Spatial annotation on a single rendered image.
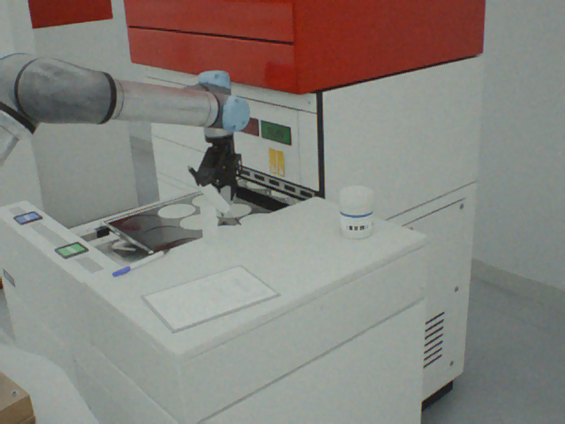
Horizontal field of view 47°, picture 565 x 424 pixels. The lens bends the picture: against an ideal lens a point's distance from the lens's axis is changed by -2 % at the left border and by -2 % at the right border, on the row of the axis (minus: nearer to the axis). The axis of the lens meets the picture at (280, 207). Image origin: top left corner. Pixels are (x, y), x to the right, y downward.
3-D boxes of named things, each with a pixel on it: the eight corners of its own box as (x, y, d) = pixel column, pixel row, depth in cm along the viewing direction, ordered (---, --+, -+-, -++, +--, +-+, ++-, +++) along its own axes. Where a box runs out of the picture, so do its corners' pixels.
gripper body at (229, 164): (244, 175, 169) (240, 130, 164) (231, 186, 161) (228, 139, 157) (216, 173, 171) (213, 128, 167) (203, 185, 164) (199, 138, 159)
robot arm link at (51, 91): (55, 58, 104) (257, 89, 141) (21, 53, 111) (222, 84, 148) (48, 130, 106) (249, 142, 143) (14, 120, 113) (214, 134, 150)
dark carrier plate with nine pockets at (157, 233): (215, 190, 190) (215, 188, 190) (294, 223, 165) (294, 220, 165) (108, 224, 170) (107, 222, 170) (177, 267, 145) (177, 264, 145)
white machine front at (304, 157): (162, 176, 228) (149, 60, 213) (326, 246, 169) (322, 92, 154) (154, 178, 226) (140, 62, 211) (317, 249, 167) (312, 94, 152)
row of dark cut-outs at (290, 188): (214, 164, 195) (214, 156, 194) (316, 200, 164) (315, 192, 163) (213, 165, 195) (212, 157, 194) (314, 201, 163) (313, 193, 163)
